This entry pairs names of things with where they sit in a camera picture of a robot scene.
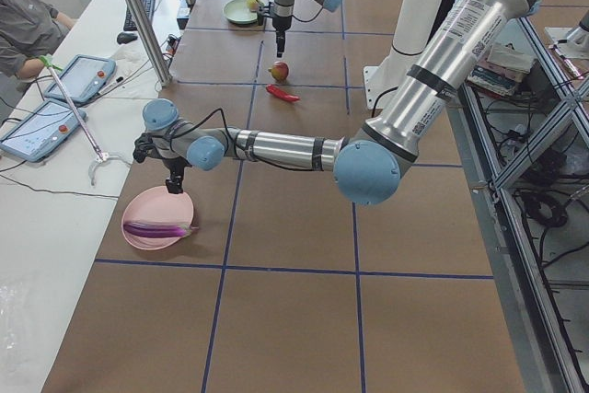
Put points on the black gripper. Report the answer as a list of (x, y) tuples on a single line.
[(175, 167), (280, 25)]

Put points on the red yellow pomegranate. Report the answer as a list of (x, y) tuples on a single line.
[(279, 71)]

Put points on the yellow pink peach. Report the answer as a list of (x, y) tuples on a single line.
[(253, 5)]

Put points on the red chili pepper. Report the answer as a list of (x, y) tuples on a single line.
[(281, 94)]

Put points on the purple eggplant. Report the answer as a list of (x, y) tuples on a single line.
[(158, 230)]

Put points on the pink plate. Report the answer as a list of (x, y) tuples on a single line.
[(158, 206)]

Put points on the light green plate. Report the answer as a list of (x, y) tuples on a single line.
[(238, 12)]

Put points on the far teach pendant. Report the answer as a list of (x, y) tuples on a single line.
[(84, 76)]

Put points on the teach pendant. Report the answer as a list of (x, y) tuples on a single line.
[(84, 76), (39, 134)]

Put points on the near teach pendant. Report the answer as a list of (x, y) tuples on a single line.
[(39, 134)]

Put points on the black computer mouse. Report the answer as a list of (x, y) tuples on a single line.
[(126, 37)]

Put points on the pink grabber stick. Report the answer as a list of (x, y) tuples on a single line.
[(102, 157)]

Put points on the person in grey shirt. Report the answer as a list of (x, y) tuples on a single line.
[(30, 29)]

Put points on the stack of books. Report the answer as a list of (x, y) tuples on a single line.
[(501, 70)]

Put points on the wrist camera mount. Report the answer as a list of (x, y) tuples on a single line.
[(264, 12), (144, 148)]

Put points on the aluminium frame post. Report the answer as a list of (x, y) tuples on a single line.
[(149, 40)]

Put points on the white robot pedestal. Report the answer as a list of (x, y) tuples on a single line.
[(417, 23)]

